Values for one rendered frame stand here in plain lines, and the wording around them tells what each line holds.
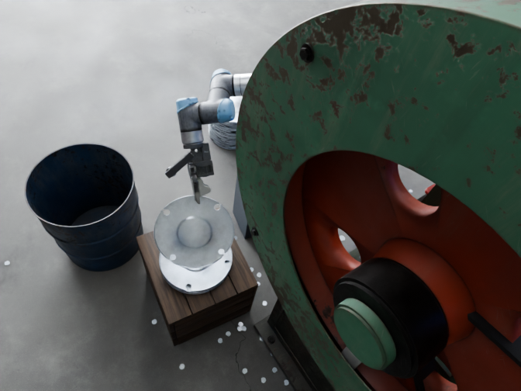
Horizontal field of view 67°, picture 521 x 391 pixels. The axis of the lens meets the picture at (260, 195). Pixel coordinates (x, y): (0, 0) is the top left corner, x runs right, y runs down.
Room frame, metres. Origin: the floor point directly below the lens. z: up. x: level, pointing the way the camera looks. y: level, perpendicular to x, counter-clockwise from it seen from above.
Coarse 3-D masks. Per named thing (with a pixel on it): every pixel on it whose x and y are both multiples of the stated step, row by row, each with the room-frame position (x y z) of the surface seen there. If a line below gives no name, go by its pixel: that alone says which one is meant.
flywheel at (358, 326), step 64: (320, 192) 0.43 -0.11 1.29; (384, 192) 0.36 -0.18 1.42; (448, 192) 0.31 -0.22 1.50; (320, 256) 0.39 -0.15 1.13; (384, 256) 0.28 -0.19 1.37; (448, 256) 0.27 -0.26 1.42; (512, 256) 0.24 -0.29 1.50; (320, 320) 0.29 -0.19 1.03; (384, 320) 0.18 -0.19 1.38; (448, 320) 0.20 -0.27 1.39; (512, 320) 0.20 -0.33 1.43; (384, 384) 0.18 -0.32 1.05; (448, 384) 0.18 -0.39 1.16; (512, 384) 0.15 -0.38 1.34
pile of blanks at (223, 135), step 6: (210, 126) 1.63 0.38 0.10; (216, 126) 1.58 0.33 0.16; (222, 126) 1.57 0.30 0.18; (228, 126) 1.58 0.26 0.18; (234, 126) 1.57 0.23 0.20; (210, 132) 1.62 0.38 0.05; (216, 132) 1.58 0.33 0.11; (222, 132) 1.57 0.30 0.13; (228, 132) 1.57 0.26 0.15; (234, 132) 1.57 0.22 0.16; (216, 138) 1.58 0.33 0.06; (222, 138) 1.57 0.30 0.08; (228, 138) 1.56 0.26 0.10; (234, 138) 1.57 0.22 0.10; (216, 144) 1.58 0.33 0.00; (222, 144) 1.57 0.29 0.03; (228, 144) 1.57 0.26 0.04; (234, 144) 1.57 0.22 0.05
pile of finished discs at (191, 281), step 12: (228, 252) 0.70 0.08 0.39; (168, 264) 0.60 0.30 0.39; (216, 264) 0.64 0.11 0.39; (228, 264) 0.66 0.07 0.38; (168, 276) 0.55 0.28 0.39; (180, 276) 0.56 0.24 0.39; (192, 276) 0.57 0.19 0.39; (204, 276) 0.58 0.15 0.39; (216, 276) 0.59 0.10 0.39; (180, 288) 0.51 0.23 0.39; (192, 288) 0.53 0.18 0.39; (204, 288) 0.54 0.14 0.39
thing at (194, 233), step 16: (176, 208) 0.70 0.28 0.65; (192, 208) 0.72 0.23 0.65; (208, 208) 0.73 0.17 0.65; (224, 208) 0.74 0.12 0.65; (160, 224) 0.65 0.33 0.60; (176, 224) 0.67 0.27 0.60; (192, 224) 0.68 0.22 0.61; (208, 224) 0.69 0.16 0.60; (224, 224) 0.71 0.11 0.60; (160, 240) 0.61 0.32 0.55; (176, 240) 0.63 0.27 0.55; (192, 240) 0.64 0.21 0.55; (208, 240) 0.65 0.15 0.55; (224, 240) 0.67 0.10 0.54; (176, 256) 0.59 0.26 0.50; (192, 256) 0.61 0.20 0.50; (208, 256) 0.62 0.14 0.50
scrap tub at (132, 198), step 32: (64, 160) 0.96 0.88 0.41; (96, 160) 1.03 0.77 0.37; (32, 192) 0.77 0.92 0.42; (64, 192) 0.91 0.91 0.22; (96, 192) 1.00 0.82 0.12; (128, 192) 1.00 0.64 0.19; (64, 224) 0.82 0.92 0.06; (96, 224) 0.67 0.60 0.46; (128, 224) 0.77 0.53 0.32; (96, 256) 0.65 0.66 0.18; (128, 256) 0.73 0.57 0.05
